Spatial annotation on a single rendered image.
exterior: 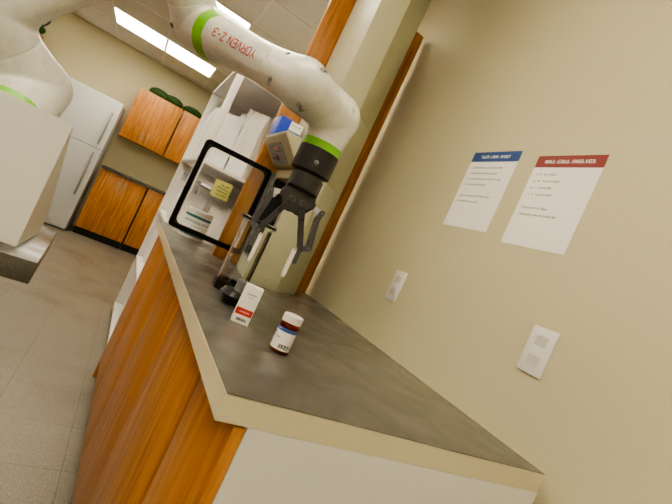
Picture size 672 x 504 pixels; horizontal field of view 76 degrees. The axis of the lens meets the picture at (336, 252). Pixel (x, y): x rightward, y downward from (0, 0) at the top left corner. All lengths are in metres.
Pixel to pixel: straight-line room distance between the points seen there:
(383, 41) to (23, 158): 1.35
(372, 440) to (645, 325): 0.60
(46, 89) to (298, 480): 0.88
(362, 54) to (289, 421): 1.45
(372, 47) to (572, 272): 1.13
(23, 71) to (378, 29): 1.23
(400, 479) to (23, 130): 0.87
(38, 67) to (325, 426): 0.87
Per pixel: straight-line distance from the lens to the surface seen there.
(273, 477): 0.70
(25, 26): 1.09
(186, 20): 1.21
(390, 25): 1.91
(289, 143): 1.66
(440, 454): 0.84
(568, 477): 1.08
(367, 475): 0.78
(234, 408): 0.63
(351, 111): 0.97
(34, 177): 0.93
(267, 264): 1.67
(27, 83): 1.08
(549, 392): 1.12
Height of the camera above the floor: 1.16
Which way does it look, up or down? 1 degrees up
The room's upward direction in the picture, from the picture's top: 25 degrees clockwise
